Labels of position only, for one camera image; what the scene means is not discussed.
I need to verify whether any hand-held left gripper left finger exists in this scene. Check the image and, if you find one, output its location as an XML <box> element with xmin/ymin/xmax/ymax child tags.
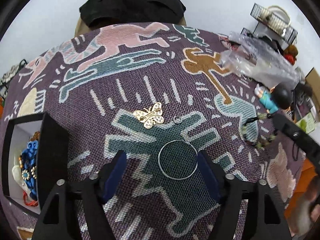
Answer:
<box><xmin>32</xmin><ymin>150</ymin><xmax>128</xmax><ymax>240</ymax></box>

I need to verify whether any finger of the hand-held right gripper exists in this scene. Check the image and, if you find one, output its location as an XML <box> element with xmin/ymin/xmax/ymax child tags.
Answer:
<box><xmin>272</xmin><ymin>114</ymin><xmax>320</xmax><ymax>175</ymax></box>

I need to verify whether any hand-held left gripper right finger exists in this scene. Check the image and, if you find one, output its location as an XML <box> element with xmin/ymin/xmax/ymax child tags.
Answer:
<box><xmin>197</xmin><ymin>150</ymin><xmax>292</xmax><ymax>240</ymax></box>

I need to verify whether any green bead bracelet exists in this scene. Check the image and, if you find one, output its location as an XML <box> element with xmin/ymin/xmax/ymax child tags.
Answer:
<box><xmin>241</xmin><ymin>112</ymin><xmax>279</xmax><ymax>151</ymax></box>

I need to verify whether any thin silver hoop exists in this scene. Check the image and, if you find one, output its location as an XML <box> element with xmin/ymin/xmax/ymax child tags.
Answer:
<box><xmin>158</xmin><ymin>140</ymin><xmax>198</xmax><ymax>180</ymax></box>

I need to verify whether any black jewelry box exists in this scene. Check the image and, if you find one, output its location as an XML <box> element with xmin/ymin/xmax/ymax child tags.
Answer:
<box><xmin>1</xmin><ymin>112</ymin><xmax>71</xmax><ymax>216</ymax></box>

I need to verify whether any pile of mixed jewelry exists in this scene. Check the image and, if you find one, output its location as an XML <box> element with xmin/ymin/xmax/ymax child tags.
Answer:
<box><xmin>11</xmin><ymin>131</ymin><xmax>40</xmax><ymax>207</ymax></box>

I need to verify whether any person's right hand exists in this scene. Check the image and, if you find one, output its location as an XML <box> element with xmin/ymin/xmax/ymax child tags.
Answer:
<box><xmin>287</xmin><ymin>177</ymin><xmax>320</xmax><ymax>238</ymax></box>

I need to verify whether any white box green label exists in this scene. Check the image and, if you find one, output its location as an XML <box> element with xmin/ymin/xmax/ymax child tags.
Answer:
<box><xmin>297</xmin><ymin>112</ymin><xmax>317</xmax><ymax>132</ymax></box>

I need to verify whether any blue doll figure black head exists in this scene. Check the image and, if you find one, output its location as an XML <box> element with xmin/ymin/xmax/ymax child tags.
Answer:
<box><xmin>254</xmin><ymin>82</ymin><xmax>293</xmax><ymax>113</ymax></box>

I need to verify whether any orange box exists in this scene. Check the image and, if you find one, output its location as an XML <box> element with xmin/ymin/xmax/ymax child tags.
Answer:
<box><xmin>285</xmin><ymin>159</ymin><xmax>316</xmax><ymax>205</ymax></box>

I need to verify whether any open cardboard box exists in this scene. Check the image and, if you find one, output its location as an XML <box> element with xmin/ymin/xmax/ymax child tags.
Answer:
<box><xmin>304</xmin><ymin>67</ymin><xmax>320</xmax><ymax>87</ymax></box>

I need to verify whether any gold butterfly brooch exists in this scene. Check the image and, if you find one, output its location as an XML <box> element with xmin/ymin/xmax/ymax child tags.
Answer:
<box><xmin>133</xmin><ymin>102</ymin><xmax>165</xmax><ymax>130</ymax></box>

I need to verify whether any clear plastic bag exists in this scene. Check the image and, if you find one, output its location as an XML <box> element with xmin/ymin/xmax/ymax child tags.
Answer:
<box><xmin>220</xmin><ymin>31</ymin><xmax>300</xmax><ymax>88</ymax></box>

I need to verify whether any red brown plush toy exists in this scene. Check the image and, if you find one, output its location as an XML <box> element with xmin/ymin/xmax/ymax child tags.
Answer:
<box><xmin>284</xmin><ymin>45</ymin><xmax>299</xmax><ymax>65</ymax></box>

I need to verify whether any black bag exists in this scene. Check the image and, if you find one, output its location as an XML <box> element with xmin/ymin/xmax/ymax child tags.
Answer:
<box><xmin>260</xmin><ymin>34</ymin><xmax>283</xmax><ymax>53</ymax></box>

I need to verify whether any printed woven blanket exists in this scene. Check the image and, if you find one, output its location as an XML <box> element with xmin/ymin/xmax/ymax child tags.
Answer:
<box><xmin>0</xmin><ymin>22</ymin><xmax>306</xmax><ymax>240</ymax></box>

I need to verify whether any black shoe rack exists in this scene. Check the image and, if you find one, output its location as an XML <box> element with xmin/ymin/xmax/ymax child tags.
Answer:
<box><xmin>0</xmin><ymin>59</ymin><xmax>28</xmax><ymax>93</ymax></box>

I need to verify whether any tan chair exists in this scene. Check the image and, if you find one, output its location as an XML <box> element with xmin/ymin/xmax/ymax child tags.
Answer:
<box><xmin>74</xmin><ymin>17</ymin><xmax>88</xmax><ymax>35</ymax></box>

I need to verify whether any black jacket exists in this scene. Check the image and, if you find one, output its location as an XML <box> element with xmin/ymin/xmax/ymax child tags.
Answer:
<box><xmin>79</xmin><ymin>0</ymin><xmax>187</xmax><ymax>28</ymax></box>

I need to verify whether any black wire rack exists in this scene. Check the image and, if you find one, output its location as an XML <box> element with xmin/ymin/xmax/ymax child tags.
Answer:
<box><xmin>241</xmin><ymin>3</ymin><xmax>298</xmax><ymax>43</ymax></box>

